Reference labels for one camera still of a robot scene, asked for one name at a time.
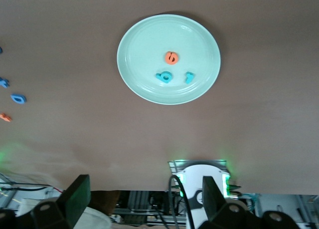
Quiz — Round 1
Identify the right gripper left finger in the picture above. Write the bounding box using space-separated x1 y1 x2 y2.
29 174 92 229

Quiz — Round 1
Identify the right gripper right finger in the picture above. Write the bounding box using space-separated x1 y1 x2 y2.
201 175 251 229

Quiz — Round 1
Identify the teal foam digit six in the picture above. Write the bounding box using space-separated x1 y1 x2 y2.
155 70 173 84

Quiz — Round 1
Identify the orange foam letter e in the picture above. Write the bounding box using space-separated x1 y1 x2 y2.
164 51 179 65

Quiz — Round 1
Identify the person in beige clothes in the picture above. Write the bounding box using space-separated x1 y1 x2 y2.
74 189 123 229

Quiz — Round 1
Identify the brown table cover sheet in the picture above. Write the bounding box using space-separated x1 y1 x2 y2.
0 0 319 196

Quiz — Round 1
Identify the blue foam letter D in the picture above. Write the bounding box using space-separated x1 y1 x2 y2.
10 93 27 105

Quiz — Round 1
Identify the pale green plate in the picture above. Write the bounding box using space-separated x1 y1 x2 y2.
116 13 222 105

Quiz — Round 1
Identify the black base cable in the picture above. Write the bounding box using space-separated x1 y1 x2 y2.
168 175 197 229

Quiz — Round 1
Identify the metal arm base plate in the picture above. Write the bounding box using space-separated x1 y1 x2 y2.
168 159 230 180

